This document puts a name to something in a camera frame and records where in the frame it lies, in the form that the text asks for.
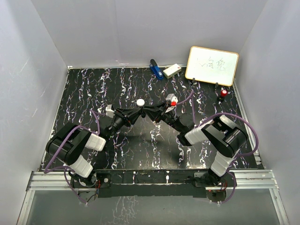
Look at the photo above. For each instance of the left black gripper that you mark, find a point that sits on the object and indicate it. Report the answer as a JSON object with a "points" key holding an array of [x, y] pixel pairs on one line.
{"points": [[129, 116]]}

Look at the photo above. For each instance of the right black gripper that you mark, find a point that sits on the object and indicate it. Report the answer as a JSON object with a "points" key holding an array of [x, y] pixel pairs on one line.
{"points": [[164, 109]]}

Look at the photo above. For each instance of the white earbud charging case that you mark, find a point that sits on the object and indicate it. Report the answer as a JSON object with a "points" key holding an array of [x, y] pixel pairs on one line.
{"points": [[140, 102]]}

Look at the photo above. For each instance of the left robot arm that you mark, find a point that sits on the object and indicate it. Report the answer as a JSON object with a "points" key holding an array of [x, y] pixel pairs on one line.
{"points": [[69, 142]]}

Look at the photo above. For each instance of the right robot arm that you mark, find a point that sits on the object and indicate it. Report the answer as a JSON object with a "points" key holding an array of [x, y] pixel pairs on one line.
{"points": [[226, 136]]}

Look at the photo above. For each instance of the white staple box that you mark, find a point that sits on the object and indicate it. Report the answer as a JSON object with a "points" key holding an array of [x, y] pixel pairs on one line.
{"points": [[172, 71]]}

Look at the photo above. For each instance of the blue stapler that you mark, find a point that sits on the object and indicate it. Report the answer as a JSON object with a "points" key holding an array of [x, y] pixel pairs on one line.
{"points": [[155, 69]]}

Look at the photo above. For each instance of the whiteboard left black stand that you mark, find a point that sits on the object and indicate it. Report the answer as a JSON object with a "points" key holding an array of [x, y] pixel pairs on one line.
{"points": [[193, 82]]}

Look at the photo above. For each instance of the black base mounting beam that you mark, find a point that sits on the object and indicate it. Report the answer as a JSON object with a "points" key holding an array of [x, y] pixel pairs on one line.
{"points": [[163, 182]]}

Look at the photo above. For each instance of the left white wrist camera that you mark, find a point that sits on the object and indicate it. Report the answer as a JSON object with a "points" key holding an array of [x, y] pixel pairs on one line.
{"points": [[109, 111]]}

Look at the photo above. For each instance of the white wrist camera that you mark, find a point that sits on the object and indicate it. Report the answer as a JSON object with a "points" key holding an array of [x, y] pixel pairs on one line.
{"points": [[109, 111], [172, 98]]}

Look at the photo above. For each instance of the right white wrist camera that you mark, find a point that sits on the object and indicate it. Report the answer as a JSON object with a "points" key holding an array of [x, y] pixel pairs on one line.
{"points": [[172, 98]]}

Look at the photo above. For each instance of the small whiteboard yellow frame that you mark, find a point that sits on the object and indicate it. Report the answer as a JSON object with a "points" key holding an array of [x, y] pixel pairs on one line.
{"points": [[211, 66]]}

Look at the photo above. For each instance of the aluminium rail frame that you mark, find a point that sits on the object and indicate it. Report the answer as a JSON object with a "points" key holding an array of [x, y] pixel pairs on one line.
{"points": [[255, 200]]}

